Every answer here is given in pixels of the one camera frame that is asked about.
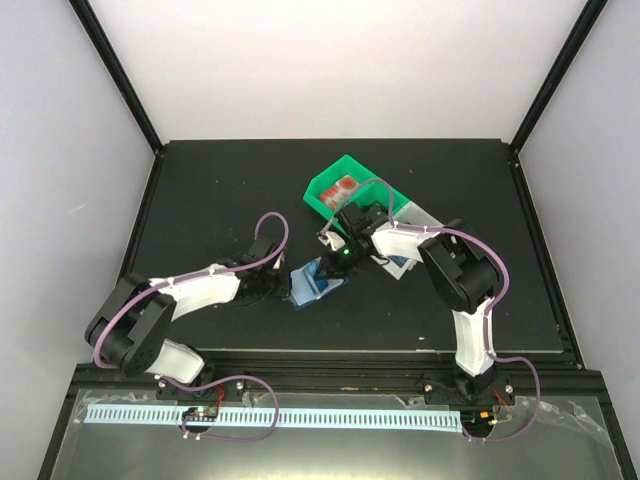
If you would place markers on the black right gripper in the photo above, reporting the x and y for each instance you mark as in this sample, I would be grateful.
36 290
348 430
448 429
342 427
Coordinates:
335 267

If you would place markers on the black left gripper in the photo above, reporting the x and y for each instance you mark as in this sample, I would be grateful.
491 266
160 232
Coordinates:
283 289

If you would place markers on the blue leather card holder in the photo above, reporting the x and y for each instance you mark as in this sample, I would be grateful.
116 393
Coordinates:
309 285

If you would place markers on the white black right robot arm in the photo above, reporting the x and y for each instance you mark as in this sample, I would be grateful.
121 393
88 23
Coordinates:
469 277

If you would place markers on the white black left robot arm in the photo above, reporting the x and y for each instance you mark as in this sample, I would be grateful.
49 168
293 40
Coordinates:
130 332

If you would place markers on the red white card stack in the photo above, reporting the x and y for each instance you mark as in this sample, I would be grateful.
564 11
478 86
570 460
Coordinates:
338 192

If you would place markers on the blue card stack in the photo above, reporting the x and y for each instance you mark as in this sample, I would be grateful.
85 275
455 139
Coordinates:
398 260

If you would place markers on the green plastic bin left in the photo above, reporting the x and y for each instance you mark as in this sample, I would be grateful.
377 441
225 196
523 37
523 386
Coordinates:
345 165

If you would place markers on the green plastic bin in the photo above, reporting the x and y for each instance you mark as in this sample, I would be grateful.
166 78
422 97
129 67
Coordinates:
345 165
377 190

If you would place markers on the green plastic bin middle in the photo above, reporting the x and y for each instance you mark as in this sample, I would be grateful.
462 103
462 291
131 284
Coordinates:
377 190

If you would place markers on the clear plastic bin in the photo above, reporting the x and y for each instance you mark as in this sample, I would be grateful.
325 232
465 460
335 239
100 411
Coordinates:
411 214

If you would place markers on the small circuit board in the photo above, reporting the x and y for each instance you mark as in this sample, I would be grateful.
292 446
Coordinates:
201 413

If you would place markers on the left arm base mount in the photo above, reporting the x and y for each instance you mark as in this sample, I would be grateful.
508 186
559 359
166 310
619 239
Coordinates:
230 390

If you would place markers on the white slotted cable duct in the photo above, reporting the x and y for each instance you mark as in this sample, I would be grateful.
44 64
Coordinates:
309 418

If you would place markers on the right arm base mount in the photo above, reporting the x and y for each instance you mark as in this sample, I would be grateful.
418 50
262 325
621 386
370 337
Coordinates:
455 388

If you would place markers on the black aluminium frame rail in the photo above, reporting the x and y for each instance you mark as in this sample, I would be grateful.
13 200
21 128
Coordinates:
390 373

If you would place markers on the right frame post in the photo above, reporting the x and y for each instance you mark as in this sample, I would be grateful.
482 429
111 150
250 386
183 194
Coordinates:
572 45

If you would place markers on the frame post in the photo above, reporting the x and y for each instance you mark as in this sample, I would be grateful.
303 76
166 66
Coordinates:
572 45
103 46

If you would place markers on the left frame post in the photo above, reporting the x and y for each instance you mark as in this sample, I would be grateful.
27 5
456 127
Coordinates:
103 46

